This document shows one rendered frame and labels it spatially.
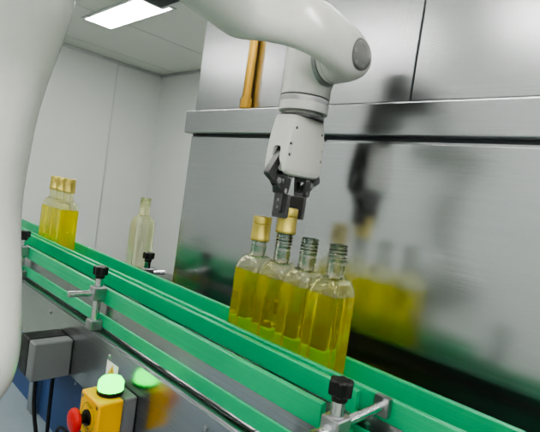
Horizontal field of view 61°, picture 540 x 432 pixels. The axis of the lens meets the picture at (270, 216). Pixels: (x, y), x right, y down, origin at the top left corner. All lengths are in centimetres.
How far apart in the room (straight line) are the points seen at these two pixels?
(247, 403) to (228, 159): 65
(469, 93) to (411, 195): 18
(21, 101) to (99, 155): 634
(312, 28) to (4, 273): 49
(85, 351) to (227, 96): 68
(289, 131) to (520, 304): 42
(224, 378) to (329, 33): 52
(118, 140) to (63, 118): 81
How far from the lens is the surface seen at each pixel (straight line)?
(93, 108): 685
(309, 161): 78
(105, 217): 699
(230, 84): 121
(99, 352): 100
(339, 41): 71
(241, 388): 70
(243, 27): 71
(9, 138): 53
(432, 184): 79
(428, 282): 78
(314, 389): 70
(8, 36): 52
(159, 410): 83
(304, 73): 77
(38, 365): 110
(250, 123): 108
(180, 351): 80
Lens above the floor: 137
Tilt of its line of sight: 3 degrees down
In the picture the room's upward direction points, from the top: 8 degrees clockwise
